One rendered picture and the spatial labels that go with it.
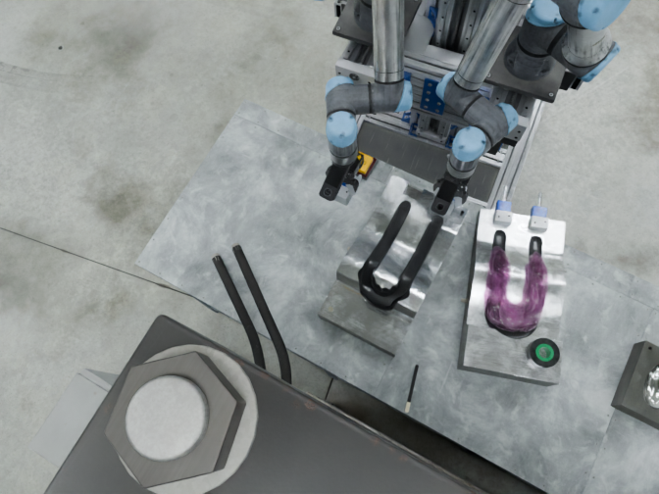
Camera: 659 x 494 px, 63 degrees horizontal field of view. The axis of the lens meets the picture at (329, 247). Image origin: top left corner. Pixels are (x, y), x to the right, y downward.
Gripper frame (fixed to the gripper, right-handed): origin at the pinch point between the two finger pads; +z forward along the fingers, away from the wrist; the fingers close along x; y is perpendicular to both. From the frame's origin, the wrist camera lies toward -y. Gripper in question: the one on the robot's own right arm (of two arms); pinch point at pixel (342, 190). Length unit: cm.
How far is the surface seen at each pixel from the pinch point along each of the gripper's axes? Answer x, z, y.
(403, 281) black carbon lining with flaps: -28.7, 3.5, -16.2
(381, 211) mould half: -12.6, 6.4, 1.7
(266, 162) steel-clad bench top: 32.3, 15.1, 2.9
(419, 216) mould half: -23.6, 6.2, 5.4
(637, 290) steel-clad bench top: -92, 15, 17
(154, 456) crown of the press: -25, -111, -65
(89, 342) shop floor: 92, 95, -87
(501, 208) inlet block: -44.8, 8.1, 20.2
